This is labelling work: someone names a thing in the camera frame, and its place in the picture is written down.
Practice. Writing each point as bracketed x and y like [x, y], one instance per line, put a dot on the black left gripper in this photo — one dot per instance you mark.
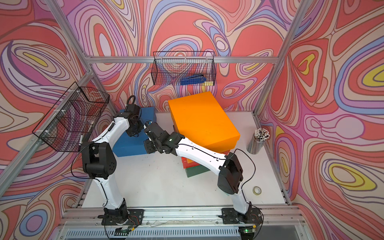
[141, 126]

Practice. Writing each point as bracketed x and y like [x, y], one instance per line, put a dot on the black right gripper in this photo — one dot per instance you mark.
[147, 144]

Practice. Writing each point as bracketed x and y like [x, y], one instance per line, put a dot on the blue shoebox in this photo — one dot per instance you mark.
[132, 146]

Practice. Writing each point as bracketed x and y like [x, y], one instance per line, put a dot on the red shoebox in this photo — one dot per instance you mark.
[187, 163]

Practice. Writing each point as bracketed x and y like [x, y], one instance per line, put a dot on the orange shoebox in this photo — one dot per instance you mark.
[201, 119]

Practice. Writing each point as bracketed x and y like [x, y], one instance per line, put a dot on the green shoebox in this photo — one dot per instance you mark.
[196, 170]

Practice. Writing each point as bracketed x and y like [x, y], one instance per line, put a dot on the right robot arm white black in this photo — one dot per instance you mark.
[226, 167]

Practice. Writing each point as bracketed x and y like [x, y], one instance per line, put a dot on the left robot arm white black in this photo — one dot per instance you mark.
[99, 163]

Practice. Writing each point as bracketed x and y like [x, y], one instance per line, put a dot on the aluminium horizontal back bar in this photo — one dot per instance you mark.
[145, 60]

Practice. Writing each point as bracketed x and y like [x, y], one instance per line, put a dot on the marker pen in left basket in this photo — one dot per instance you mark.
[80, 143]

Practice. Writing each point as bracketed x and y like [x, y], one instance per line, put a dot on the blue stapler in basket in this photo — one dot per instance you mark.
[194, 79]

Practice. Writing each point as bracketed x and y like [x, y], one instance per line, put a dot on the yellow item in back basket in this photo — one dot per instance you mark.
[208, 83]

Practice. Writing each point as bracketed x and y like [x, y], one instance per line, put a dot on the metal cup of pencils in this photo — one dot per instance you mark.
[260, 136]

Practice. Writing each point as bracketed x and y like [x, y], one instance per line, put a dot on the roll of clear tape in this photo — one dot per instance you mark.
[257, 190]

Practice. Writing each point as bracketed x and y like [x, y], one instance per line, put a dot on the black wire basket left wall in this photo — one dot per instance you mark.
[79, 110]

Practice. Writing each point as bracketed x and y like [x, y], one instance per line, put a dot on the black wire basket wall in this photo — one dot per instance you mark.
[79, 110]
[170, 72]

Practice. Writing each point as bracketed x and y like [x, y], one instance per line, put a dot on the black wire basket back wall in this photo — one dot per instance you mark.
[170, 72]

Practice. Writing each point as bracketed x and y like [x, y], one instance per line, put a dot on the aluminium frame post left corner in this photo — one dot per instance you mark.
[68, 33]

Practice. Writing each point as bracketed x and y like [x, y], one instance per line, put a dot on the aluminium frame post corner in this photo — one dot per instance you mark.
[68, 33]
[294, 27]

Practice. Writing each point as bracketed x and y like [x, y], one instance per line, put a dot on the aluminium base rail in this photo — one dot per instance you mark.
[187, 223]

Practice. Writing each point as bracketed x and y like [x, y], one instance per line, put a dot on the aluminium frame post right corner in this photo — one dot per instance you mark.
[294, 27]

